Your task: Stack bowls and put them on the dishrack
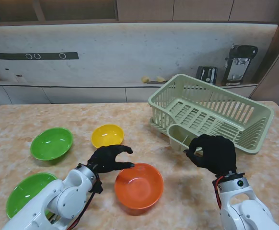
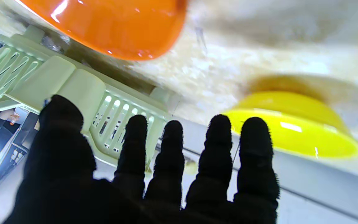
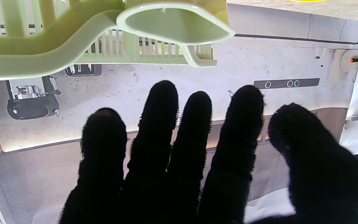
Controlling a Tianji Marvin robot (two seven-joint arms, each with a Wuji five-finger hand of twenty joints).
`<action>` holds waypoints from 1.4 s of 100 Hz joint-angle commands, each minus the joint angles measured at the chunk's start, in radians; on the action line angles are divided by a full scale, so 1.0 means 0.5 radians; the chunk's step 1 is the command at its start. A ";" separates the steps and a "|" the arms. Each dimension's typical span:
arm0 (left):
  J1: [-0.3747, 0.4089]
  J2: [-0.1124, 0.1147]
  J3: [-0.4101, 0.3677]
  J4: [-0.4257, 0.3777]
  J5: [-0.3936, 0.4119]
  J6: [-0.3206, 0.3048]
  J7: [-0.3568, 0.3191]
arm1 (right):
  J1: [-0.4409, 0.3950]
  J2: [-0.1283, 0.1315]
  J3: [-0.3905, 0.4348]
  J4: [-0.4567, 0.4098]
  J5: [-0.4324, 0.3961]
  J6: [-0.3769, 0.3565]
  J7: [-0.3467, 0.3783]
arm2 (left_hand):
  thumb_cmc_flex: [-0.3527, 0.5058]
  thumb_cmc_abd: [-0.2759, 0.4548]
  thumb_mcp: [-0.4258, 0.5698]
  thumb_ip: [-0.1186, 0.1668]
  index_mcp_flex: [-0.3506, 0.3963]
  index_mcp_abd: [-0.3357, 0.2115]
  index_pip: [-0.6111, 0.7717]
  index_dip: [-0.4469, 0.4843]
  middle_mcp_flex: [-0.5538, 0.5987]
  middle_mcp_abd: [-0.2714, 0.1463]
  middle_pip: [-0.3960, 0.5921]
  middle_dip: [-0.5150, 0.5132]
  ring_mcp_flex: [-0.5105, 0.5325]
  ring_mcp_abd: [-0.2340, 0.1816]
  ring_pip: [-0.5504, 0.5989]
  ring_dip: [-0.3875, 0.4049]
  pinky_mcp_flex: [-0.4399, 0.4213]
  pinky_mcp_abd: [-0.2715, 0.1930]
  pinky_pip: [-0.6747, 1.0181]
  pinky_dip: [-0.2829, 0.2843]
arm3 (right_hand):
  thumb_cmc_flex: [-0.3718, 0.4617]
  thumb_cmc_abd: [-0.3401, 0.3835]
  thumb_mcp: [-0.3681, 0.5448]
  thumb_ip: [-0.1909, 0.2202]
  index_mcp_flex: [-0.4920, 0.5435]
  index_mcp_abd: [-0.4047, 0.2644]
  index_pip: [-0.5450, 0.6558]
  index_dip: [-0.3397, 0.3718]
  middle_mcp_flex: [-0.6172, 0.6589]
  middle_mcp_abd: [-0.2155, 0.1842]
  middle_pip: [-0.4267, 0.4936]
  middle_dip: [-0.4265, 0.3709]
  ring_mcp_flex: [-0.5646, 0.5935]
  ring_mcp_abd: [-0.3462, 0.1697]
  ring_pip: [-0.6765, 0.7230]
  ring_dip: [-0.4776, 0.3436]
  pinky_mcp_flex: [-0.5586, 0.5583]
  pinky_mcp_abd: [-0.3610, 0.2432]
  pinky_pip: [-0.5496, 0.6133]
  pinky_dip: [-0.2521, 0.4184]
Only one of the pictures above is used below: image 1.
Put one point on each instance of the yellow plastic bowl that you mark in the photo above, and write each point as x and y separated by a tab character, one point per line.
107	135

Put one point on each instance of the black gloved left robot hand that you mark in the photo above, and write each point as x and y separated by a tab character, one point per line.
103	160

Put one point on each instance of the small white box black mark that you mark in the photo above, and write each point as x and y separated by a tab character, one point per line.
8	74
19	79

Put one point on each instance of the light green plastic dish rack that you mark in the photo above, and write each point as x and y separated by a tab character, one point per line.
175	139

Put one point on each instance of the dark flat serving board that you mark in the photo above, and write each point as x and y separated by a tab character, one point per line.
157	82

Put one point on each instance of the brown wooden side panel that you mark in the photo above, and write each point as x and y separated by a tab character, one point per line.
273	72

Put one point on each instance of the black toaster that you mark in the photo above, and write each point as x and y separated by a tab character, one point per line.
206	74

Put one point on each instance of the black wall socket rail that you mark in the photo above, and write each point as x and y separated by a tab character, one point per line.
15	56

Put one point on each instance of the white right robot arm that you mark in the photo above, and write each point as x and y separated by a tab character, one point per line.
235	191

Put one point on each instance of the green plastic bowl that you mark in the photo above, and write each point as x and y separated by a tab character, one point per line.
24	191
50	143

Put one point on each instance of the orange plastic bowl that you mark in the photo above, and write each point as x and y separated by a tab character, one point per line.
139	187

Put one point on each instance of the white counter cabinet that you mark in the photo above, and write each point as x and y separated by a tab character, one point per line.
82	94

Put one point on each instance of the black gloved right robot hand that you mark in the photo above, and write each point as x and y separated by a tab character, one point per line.
216	154

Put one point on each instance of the small yellow food piece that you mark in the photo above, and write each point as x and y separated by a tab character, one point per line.
146	79
160	78

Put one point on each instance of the black silver coffee machine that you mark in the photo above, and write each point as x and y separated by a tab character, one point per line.
240	64

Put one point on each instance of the wooden wall cabinet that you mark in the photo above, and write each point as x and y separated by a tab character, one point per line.
144	9

